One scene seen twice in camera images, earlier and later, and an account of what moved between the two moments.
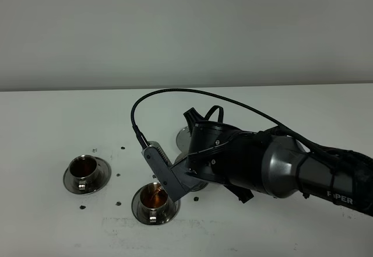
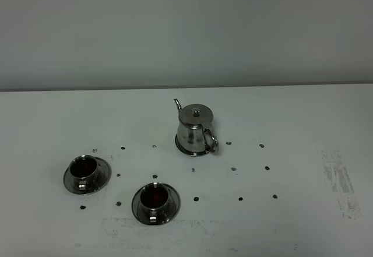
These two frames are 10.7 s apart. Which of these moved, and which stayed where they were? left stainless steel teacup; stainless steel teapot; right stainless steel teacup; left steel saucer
Moved: stainless steel teapot
Stayed: left stainless steel teacup; left steel saucer; right stainless steel teacup
